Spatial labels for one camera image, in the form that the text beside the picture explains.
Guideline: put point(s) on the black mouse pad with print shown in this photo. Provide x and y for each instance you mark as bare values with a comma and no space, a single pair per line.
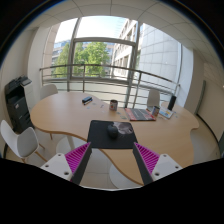
98,136

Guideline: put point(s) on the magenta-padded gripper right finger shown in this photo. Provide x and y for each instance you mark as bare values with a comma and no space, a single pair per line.
161,165

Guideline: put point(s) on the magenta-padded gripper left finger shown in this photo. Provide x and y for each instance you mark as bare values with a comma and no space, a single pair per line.
63,165

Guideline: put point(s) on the black computer mouse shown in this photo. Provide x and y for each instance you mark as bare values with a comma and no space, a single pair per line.
112,131

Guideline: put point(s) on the metal balcony railing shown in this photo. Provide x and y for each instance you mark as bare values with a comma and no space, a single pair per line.
100,80

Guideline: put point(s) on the black office printer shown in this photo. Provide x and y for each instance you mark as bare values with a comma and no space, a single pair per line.
16,103

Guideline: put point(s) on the white chair with wooden legs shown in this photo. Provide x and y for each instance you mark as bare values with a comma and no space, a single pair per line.
23,141

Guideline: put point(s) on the red and black magazine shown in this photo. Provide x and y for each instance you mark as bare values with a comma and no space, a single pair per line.
138,114

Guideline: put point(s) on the blue and yellow picture book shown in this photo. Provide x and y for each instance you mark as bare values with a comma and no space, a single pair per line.
166,113

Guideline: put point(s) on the black cylinder speaker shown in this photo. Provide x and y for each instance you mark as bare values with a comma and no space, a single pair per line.
172,102

